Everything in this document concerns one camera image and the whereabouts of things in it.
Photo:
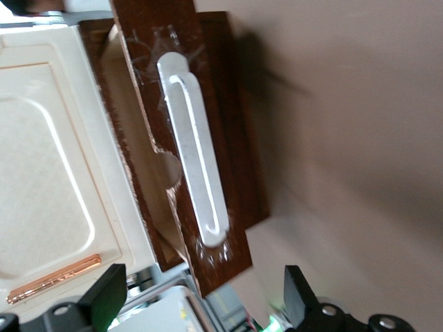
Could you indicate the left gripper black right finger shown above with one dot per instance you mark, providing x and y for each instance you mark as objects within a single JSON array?
[{"x": 297, "y": 297}]

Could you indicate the copper bar on cabinet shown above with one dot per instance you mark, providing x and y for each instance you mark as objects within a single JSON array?
[{"x": 52, "y": 278}]

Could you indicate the dark brown plain drawer front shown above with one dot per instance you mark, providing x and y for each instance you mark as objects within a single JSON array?
[{"x": 122, "y": 145}]

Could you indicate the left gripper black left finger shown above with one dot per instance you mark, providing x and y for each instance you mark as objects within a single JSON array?
[{"x": 107, "y": 294}]

